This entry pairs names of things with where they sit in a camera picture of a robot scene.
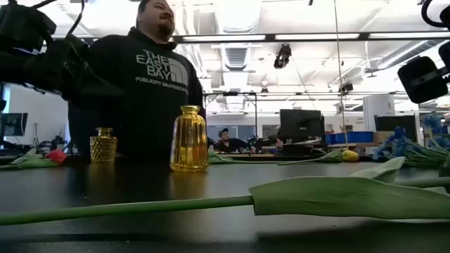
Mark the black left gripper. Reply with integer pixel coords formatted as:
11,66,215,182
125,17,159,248
20,34,127,111

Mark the blue artificial flower bunch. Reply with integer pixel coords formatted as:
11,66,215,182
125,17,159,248
372,114,450,169

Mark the red artificial tulip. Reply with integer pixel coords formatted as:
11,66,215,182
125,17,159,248
0,148,68,170

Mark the yellow artificial tulip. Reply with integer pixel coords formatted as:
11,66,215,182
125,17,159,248
207,147,360,166

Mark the tall amber glass vase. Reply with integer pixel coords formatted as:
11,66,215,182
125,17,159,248
169,104,210,172

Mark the small amber glass vase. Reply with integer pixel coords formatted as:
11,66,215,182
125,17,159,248
89,126,118,164

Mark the wide dark screen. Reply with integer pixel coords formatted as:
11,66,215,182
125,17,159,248
374,115,418,142

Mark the person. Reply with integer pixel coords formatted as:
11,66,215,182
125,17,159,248
68,0,207,162
212,127,249,154

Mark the cardboard box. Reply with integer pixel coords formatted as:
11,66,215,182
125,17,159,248
373,131,395,143

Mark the blue plastic bin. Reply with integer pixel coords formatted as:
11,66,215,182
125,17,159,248
325,131,374,145

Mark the small dark monitor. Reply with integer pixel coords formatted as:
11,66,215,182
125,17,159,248
0,112,29,138

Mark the overhead light bar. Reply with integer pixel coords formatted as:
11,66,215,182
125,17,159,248
172,31,450,45

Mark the black computer monitor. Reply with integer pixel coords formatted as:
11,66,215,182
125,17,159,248
279,108,326,145

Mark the long green tulip stem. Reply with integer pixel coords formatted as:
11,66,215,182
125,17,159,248
0,156,450,226

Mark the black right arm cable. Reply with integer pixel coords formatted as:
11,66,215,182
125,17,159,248
420,0,450,29

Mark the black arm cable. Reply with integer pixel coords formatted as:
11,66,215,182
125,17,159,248
420,0,450,29
31,0,86,40

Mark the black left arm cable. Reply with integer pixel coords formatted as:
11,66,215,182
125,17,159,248
31,0,86,40

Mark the thin hanging cord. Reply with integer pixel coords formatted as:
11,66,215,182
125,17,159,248
333,0,349,149

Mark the black metal frame stand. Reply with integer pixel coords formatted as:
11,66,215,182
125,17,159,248
202,91,259,138

